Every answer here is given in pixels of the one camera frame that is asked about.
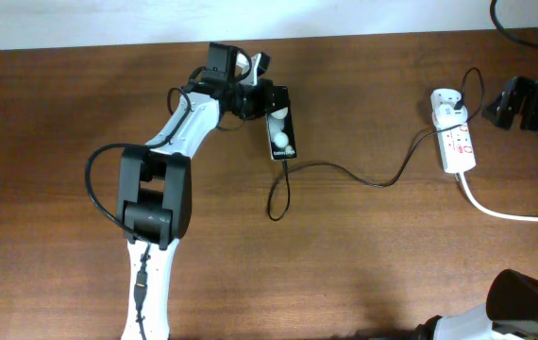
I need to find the white power strip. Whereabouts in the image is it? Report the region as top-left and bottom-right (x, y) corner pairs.
(430, 88), (476, 174)

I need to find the white USB charger plug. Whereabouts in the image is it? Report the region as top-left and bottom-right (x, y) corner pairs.
(432, 104), (468, 129)

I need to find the black smartphone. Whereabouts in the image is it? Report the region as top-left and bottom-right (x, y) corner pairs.
(266, 86), (297, 161)

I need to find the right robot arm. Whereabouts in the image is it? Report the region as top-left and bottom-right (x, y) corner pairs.
(410, 76), (538, 339)

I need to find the white power strip cord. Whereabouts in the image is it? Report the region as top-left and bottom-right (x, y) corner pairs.
(456, 171), (538, 226)

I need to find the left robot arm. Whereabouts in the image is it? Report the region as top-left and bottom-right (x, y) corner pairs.
(117, 42), (274, 339)

